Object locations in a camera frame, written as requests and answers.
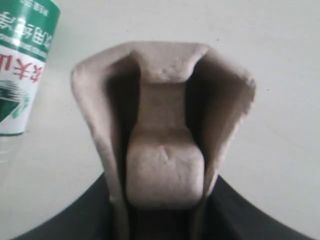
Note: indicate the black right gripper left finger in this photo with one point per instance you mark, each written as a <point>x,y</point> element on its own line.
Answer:
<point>90,217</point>

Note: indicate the brown cardboard egg tray piece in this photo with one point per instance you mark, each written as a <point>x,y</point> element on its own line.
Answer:
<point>161,115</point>

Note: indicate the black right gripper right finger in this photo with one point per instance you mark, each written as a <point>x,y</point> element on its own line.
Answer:
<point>229,216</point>

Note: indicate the green cap water bottle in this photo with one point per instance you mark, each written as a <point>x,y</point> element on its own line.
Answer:
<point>27,29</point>

